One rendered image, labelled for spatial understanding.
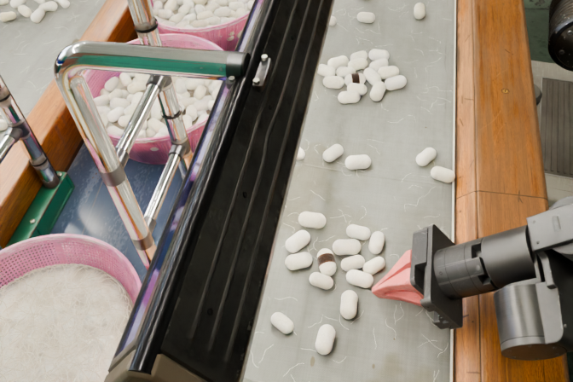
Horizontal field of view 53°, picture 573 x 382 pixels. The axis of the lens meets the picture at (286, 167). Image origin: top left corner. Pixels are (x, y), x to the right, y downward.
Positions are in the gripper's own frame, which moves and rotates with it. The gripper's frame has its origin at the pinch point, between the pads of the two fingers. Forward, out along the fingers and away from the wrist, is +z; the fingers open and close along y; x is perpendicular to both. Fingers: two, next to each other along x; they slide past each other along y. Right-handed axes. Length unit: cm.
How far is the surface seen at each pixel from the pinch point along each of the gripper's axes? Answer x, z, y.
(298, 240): -7.3, 8.5, -5.7
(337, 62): -7.4, 8.0, -42.2
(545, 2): 91, 3, -183
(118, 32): -34, 42, -48
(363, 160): -3.0, 2.9, -20.6
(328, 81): -7.8, 8.7, -37.3
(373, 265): -0.6, 0.9, -3.6
